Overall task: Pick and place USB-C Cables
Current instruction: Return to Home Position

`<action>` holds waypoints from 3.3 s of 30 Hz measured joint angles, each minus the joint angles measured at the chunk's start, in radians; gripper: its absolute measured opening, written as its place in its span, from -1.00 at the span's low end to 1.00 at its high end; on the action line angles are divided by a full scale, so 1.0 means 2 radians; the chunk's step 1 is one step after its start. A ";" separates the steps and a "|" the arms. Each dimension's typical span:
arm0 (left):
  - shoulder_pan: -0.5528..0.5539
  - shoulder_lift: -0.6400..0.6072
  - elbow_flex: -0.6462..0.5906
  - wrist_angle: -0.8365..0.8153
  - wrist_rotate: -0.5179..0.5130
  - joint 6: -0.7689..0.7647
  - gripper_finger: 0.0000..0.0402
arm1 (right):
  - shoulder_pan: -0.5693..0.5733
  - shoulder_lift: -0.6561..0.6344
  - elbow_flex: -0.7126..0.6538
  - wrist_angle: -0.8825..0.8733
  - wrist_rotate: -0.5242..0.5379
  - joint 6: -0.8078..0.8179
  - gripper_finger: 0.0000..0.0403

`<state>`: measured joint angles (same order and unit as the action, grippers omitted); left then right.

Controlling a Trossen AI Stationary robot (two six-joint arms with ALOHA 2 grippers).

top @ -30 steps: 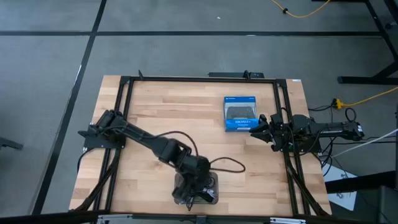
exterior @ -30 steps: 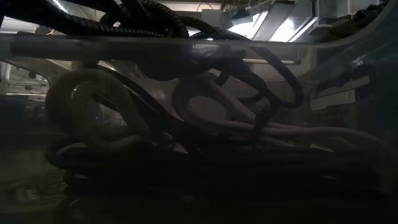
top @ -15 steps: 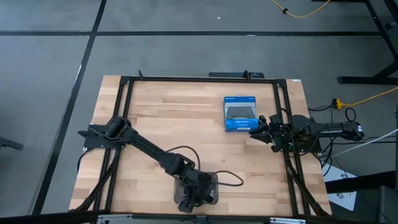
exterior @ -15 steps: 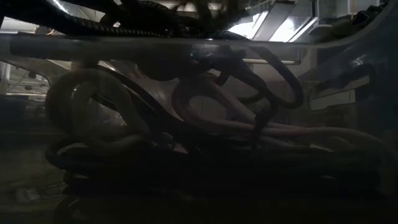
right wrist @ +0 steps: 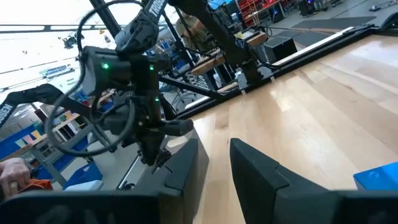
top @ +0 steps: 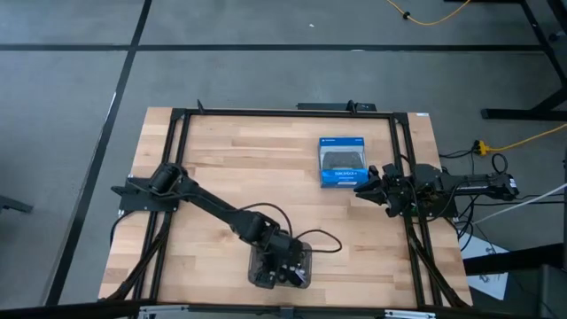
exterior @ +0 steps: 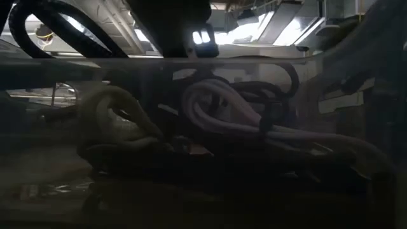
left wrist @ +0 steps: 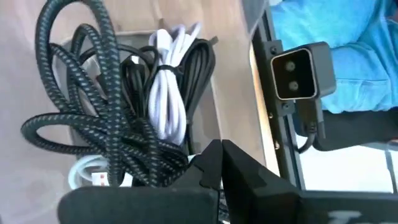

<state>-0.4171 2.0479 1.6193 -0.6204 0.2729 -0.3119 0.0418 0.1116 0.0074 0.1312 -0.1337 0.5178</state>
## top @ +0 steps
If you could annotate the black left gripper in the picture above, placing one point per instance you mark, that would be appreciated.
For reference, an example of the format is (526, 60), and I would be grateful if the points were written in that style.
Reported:
(285, 252)

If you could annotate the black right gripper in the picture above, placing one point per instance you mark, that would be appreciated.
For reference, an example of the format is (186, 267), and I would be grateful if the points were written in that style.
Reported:
(398, 190)

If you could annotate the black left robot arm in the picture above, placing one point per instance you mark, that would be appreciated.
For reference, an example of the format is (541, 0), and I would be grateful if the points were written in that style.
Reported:
(212, 204)

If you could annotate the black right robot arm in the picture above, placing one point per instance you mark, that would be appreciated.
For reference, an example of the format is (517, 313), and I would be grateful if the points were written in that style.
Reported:
(465, 184)

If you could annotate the blue game controller box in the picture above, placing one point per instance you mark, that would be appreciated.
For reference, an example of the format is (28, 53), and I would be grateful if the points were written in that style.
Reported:
(343, 175)

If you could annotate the grey clear plastic tray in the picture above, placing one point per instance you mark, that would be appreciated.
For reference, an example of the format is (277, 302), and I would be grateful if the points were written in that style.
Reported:
(253, 257)

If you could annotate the white printed paper sheet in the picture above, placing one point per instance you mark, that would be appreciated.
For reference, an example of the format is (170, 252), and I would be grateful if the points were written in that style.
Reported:
(487, 266)

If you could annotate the dark grey furniture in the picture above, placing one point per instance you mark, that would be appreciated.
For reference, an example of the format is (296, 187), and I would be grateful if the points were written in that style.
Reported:
(531, 283)

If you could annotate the black crossbar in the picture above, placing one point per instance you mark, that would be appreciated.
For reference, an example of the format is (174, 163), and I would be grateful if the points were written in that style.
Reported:
(66, 310)

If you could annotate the grey chair leg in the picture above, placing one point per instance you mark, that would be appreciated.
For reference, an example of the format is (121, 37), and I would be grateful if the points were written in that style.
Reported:
(15, 204)

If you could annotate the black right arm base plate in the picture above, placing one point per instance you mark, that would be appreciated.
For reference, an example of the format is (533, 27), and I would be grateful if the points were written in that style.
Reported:
(443, 213)

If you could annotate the black aluminium table frame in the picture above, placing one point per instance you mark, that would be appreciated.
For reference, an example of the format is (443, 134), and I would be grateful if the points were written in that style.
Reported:
(288, 113)

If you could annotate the silver metal bracket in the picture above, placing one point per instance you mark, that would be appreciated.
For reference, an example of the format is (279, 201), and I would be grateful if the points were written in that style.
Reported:
(161, 312)
(409, 314)

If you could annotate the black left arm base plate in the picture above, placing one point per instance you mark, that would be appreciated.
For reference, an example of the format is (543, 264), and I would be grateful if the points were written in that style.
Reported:
(137, 199)

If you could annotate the black metal table leg frame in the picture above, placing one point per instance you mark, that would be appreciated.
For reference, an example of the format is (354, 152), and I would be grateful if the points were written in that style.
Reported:
(545, 53)

